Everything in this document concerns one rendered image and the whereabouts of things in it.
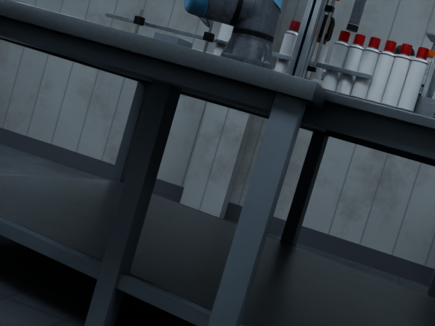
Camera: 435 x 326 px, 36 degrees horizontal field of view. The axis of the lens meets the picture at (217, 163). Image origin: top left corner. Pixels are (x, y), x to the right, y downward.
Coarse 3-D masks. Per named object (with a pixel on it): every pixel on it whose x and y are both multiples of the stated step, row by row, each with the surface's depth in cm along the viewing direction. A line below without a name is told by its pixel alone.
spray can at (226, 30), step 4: (224, 24) 236; (220, 28) 238; (224, 28) 236; (228, 28) 236; (232, 28) 236; (220, 32) 237; (224, 32) 236; (228, 32) 236; (220, 36) 237; (224, 36) 236; (228, 36) 236; (224, 40) 236; (228, 40) 236; (216, 44) 238; (220, 44) 236; (216, 48) 237; (220, 48) 236; (216, 52) 237; (220, 52) 236
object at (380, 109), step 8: (328, 96) 153; (336, 96) 152; (344, 96) 152; (336, 104) 157; (344, 104) 151; (352, 104) 151; (360, 104) 150; (368, 104) 149; (368, 112) 151; (376, 112) 148; (384, 112) 147; (392, 112) 147; (400, 112) 146; (400, 120) 148; (408, 120) 145; (416, 120) 144; (424, 120) 143; (432, 120) 143; (424, 128) 151; (432, 128) 143
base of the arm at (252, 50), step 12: (240, 36) 179; (252, 36) 178; (264, 36) 179; (228, 48) 181; (240, 48) 178; (252, 48) 178; (264, 48) 180; (240, 60) 177; (252, 60) 177; (264, 60) 180
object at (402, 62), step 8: (408, 48) 208; (400, 56) 208; (408, 56) 209; (400, 64) 208; (408, 64) 209; (392, 72) 209; (400, 72) 208; (392, 80) 209; (400, 80) 208; (392, 88) 209; (400, 88) 209; (384, 96) 210; (392, 96) 209; (384, 104) 210; (392, 104) 209
